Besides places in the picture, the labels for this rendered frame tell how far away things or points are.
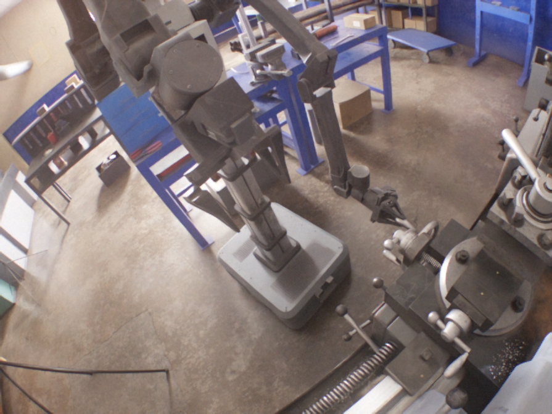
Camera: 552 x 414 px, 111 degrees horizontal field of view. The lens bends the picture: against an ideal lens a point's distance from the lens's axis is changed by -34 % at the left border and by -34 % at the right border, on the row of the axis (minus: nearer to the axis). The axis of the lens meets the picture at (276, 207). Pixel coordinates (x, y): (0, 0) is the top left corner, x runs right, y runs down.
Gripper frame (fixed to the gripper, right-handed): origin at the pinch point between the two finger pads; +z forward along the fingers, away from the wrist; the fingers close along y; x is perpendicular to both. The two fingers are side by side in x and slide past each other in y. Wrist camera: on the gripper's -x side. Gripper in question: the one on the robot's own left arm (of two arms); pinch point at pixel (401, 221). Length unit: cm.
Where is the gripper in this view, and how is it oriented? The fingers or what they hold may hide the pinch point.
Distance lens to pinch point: 88.9
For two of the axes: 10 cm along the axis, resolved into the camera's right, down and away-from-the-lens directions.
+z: 5.6, 5.1, -6.5
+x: -8.3, 2.8, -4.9
